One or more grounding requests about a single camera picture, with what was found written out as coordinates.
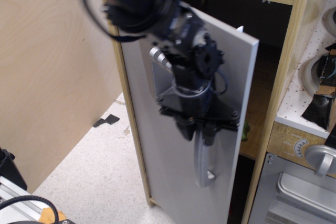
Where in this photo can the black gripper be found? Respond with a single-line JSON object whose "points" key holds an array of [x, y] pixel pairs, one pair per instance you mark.
{"points": [[199, 107]]}

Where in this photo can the grey fridge door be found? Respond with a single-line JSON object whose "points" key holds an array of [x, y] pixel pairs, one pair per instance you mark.
{"points": [[168, 158]]}

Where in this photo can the silver fridge door handle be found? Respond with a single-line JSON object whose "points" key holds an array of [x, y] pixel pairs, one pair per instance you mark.
{"points": [[203, 176]]}

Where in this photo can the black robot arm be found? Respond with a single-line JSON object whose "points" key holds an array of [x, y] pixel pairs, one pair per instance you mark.
{"points": [[183, 46]]}

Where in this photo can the green toy broccoli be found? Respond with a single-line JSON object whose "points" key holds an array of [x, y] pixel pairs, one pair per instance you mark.
{"points": [[245, 132]]}

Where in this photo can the silver ice dispenser panel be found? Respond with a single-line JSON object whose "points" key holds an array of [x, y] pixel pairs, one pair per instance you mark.
{"points": [[162, 77]]}

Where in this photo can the black tape piece on floor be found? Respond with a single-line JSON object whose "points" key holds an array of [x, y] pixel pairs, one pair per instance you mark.
{"points": [[110, 119]]}

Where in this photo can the grey oven door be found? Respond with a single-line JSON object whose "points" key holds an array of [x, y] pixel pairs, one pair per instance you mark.
{"points": [[269, 207]]}

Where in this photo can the plywood board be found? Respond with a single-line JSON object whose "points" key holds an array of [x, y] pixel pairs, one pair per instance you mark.
{"points": [[58, 76]]}

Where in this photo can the white speckled countertop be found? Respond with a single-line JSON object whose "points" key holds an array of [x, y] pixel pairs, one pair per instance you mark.
{"points": [[296, 98]]}

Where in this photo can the orange tape piece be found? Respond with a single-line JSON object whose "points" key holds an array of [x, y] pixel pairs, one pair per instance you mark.
{"points": [[47, 216]]}

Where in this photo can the silver oven door handle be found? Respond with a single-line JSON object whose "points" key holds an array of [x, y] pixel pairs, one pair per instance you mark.
{"points": [[314, 199]]}

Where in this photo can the wooden toy kitchen frame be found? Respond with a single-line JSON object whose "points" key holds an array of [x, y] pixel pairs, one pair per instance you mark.
{"points": [[301, 20]]}

